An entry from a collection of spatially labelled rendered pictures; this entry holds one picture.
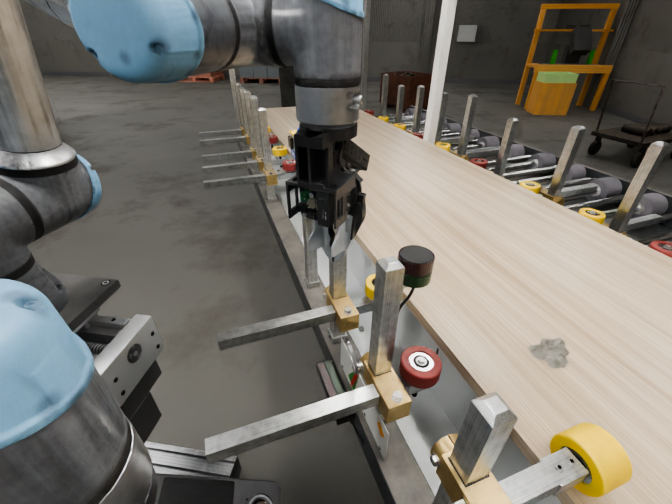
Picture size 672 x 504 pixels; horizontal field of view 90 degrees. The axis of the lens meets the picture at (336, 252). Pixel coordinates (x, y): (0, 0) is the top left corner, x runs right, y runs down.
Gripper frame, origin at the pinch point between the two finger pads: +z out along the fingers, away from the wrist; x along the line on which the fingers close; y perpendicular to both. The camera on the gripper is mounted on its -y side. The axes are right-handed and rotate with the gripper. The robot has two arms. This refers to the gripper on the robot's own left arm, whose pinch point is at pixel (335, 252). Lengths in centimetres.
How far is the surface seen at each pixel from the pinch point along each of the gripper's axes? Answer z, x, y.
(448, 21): -32, -18, -164
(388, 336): 17.9, 9.3, -3.1
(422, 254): 1.7, 12.1, -7.9
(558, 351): 25, 40, -20
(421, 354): 25.2, 15.2, -8.1
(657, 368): 26, 57, -25
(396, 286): 6.1, 9.5, -3.3
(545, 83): 59, 67, -782
